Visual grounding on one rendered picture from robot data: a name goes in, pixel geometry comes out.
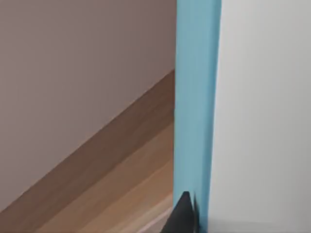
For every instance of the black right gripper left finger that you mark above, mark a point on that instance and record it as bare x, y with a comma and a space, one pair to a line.
182, 216

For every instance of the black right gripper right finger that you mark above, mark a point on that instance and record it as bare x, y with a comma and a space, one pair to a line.
196, 218

